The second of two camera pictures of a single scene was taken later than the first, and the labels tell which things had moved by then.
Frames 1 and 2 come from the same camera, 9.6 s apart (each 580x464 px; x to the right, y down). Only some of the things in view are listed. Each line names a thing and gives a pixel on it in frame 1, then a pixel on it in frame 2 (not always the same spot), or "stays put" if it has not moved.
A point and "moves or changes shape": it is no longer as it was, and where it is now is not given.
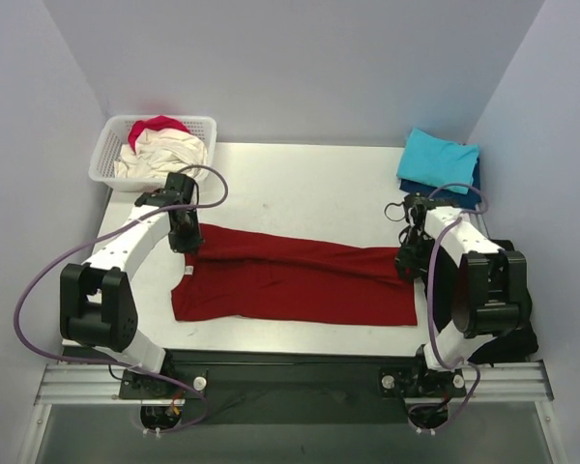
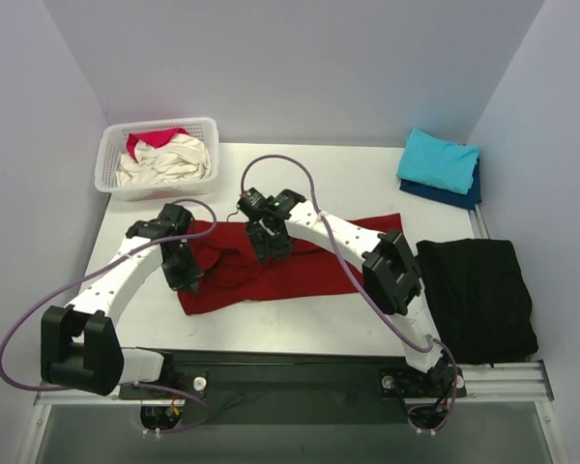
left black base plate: (138, 386) stays put
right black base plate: (420, 382) stays put
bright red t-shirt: (159, 122) → (154, 138)
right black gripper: (405, 261) → (271, 243)
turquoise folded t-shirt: (434, 159) stays put
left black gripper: (185, 240) → (183, 275)
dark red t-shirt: (241, 275) moves or changes shape
